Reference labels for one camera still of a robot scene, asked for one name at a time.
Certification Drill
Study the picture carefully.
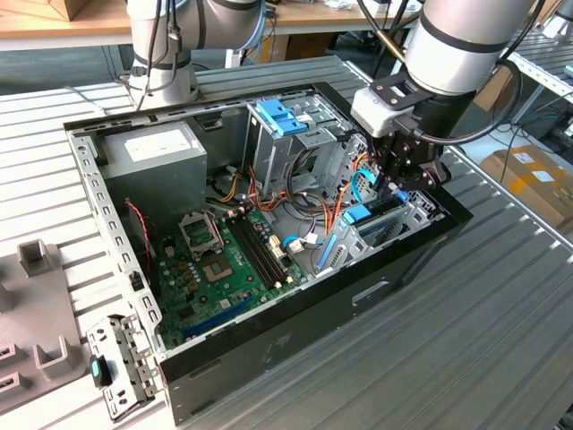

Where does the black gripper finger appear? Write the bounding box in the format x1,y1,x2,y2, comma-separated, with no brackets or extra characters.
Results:
396,136,451,192
371,132,415,198

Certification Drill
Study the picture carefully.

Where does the blue data wire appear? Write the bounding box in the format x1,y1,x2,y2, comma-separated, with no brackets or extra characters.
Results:
350,168,385,199

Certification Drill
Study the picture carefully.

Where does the hard disk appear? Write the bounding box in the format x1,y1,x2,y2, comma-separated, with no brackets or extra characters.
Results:
315,191,409,273

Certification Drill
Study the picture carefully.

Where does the grey metal disk bay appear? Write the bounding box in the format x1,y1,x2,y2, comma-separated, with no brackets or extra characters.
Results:
311,185,449,277

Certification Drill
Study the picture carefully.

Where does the large flat cardboard sheet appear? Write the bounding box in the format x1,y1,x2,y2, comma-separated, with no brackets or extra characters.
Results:
472,66,516,113

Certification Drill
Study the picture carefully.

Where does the grey metal drive cage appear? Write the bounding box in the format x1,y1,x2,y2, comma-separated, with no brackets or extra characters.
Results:
244,91,357,202

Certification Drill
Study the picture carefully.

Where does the cardboard box with labels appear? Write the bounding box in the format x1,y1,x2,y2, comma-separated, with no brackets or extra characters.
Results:
481,145,573,234

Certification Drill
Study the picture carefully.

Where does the blue drive carrier tab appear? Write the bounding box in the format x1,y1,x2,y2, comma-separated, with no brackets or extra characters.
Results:
257,99,311,137

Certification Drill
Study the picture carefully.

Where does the small brown cardboard box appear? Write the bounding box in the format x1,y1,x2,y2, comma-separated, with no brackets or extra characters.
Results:
286,33,337,60

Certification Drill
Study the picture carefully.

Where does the black RAM slot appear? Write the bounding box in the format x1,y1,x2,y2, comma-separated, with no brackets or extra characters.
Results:
239,213,287,283
227,217,275,290

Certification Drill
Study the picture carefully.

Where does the black open PC case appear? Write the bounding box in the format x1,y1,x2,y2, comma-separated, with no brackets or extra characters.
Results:
62,82,475,426

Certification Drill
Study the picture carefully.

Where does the metal socket cover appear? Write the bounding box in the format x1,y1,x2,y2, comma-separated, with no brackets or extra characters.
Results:
177,210,225,259

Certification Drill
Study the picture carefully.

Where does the CPU socket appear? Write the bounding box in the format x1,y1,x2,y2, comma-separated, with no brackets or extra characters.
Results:
199,253,236,286

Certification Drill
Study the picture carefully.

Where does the green motherboard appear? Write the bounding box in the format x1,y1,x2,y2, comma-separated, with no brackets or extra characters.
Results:
154,208,310,350

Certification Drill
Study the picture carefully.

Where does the grey power supply unit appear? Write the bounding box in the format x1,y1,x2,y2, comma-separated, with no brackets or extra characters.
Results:
96,119,210,225

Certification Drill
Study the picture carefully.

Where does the blue expansion slot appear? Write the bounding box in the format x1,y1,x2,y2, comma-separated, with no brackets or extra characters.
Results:
181,295,256,341

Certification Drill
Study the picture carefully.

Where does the light brown cardboard box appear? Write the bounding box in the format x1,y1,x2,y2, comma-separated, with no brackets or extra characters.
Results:
44,0,98,22

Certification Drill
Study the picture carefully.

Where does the black teal latch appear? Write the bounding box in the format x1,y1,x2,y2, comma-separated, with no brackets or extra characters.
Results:
89,355,114,389

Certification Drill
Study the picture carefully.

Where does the wooden top desk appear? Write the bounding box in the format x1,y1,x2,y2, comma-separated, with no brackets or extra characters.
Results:
0,0,431,90

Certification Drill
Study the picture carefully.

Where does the grey parts rack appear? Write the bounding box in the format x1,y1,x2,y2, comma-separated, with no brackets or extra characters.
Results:
0,239,90,416

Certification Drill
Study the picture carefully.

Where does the orange power wire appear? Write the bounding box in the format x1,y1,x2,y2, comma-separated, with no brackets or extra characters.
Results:
353,150,377,172

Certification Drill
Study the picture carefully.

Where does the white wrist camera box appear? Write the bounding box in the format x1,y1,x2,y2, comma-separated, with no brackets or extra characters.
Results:
350,87,420,139

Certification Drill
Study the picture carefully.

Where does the aluminium frame slat table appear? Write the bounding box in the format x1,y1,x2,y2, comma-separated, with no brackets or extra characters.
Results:
508,30,573,131

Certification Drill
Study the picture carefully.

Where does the white plug blue wire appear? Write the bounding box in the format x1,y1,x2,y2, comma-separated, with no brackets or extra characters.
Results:
282,233,328,254

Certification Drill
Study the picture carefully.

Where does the orange yellow wire bundle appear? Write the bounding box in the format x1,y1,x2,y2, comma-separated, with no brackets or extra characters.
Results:
246,166,290,214

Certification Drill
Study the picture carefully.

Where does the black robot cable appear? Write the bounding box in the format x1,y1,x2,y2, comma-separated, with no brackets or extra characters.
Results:
116,0,181,111

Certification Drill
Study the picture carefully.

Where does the red black fan wire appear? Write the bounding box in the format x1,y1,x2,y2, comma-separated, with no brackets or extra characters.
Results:
124,200,156,274

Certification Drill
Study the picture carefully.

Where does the metal slot retainer bracket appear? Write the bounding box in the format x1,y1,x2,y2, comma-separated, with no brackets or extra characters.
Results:
84,313,163,423

